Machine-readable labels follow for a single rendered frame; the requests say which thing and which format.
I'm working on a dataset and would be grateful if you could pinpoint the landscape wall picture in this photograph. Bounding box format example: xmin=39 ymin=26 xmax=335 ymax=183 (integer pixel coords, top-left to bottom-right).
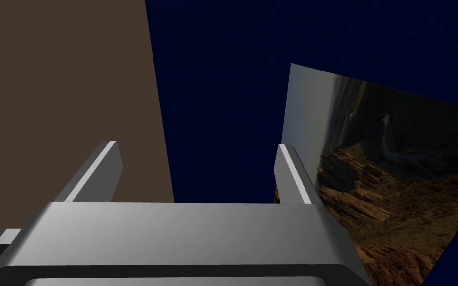
xmin=274 ymin=63 xmax=458 ymax=286

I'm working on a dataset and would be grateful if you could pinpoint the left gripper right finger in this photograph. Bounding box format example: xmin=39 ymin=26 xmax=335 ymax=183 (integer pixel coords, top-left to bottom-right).
xmin=273 ymin=144 xmax=324 ymax=205

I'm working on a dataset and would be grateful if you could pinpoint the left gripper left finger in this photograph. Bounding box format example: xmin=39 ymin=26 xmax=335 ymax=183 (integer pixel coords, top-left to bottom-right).
xmin=54 ymin=140 xmax=124 ymax=203

